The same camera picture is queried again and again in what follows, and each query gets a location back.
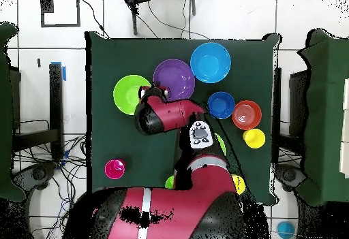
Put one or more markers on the grey square floor frame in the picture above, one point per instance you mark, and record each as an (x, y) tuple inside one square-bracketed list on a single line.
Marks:
[(46, 4)]

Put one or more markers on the purple bowl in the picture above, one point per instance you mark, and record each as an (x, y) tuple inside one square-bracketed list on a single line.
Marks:
[(174, 77)]

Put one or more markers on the yellow orange cup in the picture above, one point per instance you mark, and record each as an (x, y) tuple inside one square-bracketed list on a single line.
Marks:
[(239, 184)]

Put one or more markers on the red cup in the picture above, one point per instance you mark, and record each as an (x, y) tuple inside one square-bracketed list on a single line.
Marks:
[(115, 169)]

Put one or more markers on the green cloth side table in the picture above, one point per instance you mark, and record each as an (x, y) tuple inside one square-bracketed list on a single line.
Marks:
[(5, 113), (327, 113)]

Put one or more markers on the green bowl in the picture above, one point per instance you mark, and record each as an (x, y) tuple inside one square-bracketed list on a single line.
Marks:
[(221, 142), (125, 94)]

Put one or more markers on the green cup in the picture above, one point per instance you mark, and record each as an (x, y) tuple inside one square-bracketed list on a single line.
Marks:
[(169, 182)]

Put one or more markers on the blue bowl on floor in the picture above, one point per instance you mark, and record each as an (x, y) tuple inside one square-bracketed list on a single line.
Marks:
[(285, 229)]

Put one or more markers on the black camera stand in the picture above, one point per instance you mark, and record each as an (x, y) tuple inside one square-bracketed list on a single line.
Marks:
[(134, 18)]

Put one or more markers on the large light blue bowl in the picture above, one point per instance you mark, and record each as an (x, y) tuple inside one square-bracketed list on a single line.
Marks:
[(210, 62)]

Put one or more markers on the dark green table cloth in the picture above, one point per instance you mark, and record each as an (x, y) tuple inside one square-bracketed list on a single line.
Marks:
[(122, 146)]

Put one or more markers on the orange bowl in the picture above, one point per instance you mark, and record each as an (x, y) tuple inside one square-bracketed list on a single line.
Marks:
[(246, 115)]

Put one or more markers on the small dark blue bowl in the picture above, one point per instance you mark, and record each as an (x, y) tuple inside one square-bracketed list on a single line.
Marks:
[(221, 105)]

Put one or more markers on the white boxes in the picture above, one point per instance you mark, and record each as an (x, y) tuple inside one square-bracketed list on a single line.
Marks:
[(345, 141)]

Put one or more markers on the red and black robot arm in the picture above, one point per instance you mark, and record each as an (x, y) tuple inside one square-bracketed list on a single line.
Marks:
[(177, 211)]

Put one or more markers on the black bench with blue tape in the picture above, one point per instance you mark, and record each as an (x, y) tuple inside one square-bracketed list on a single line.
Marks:
[(56, 100)]

